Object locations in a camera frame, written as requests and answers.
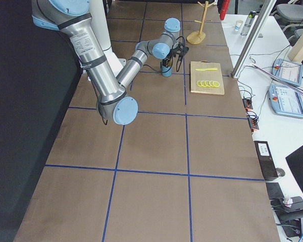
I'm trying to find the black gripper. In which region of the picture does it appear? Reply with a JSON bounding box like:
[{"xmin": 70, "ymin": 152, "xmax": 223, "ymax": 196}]
[{"xmin": 162, "ymin": 57, "xmax": 172, "ymax": 68}]

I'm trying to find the teal mug yellow inside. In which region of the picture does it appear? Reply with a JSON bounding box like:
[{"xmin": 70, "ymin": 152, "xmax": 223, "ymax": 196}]
[{"xmin": 161, "ymin": 64, "xmax": 172, "ymax": 77}]

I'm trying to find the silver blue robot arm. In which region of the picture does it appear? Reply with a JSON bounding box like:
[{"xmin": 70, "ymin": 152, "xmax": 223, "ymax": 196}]
[{"xmin": 31, "ymin": 1, "xmax": 180, "ymax": 125}]

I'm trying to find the wooden cup storage rack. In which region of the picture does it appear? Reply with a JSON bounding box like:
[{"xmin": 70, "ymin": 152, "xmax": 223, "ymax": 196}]
[{"xmin": 186, "ymin": 0, "xmax": 215, "ymax": 45}]

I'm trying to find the white paper cup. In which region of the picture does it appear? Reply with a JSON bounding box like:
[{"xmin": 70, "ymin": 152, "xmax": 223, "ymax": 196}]
[{"xmin": 234, "ymin": 20, "xmax": 243, "ymax": 32}]

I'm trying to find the lemon slice five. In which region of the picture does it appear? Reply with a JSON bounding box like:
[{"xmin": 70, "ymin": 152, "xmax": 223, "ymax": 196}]
[{"xmin": 196, "ymin": 81, "xmax": 204, "ymax": 87}]

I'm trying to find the wooden cutting board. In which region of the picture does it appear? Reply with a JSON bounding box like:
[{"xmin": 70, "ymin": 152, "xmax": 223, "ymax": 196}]
[{"xmin": 190, "ymin": 61, "xmax": 225, "ymax": 95}]

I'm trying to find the yellow plastic knife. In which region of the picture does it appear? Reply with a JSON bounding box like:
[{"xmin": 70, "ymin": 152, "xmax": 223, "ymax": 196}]
[{"xmin": 195, "ymin": 68, "xmax": 218, "ymax": 72}]

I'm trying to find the lemon slice one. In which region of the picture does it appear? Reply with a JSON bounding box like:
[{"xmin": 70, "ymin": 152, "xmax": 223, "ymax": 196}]
[{"xmin": 214, "ymin": 81, "xmax": 220, "ymax": 88}]

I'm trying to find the clear water bottle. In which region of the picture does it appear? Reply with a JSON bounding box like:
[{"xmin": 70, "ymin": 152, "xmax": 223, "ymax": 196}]
[{"xmin": 240, "ymin": 11, "xmax": 257, "ymax": 36}]

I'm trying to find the orange terminal block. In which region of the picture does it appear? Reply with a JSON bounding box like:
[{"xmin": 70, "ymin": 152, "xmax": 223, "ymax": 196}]
[{"xmin": 242, "ymin": 97, "xmax": 259, "ymax": 133}]

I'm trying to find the near teach pendant tablet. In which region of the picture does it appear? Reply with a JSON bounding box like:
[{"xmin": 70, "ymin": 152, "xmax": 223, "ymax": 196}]
[{"xmin": 268, "ymin": 85, "xmax": 303, "ymax": 118}]

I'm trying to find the teach pendant tablet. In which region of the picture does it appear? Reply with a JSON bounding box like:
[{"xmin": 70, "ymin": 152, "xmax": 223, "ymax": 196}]
[
  {"xmin": 272, "ymin": 58, "xmax": 303, "ymax": 87},
  {"xmin": 268, "ymin": 85, "xmax": 303, "ymax": 118}
]

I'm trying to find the far teach pendant tablet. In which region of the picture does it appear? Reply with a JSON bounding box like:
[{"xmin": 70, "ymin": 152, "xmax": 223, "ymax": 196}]
[{"xmin": 272, "ymin": 58, "xmax": 303, "ymax": 87}]

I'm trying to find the black box white label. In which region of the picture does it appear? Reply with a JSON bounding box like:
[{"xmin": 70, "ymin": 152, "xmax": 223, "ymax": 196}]
[{"xmin": 254, "ymin": 141, "xmax": 278, "ymax": 181}]

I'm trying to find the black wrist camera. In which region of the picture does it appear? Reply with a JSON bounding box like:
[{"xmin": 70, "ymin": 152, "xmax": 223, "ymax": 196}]
[{"xmin": 172, "ymin": 43, "xmax": 189, "ymax": 58}]

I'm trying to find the aluminium frame post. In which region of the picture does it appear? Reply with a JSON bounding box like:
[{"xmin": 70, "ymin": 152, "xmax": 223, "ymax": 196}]
[{"xmin": 231, "ymin": 0, "xmax": 276, "ymax": 79}]

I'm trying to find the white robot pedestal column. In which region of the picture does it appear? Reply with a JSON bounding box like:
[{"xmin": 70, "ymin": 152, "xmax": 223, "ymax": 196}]
[{"xmin": 89, "ymin": 0, "xmax": 127, "ymax": 77}]

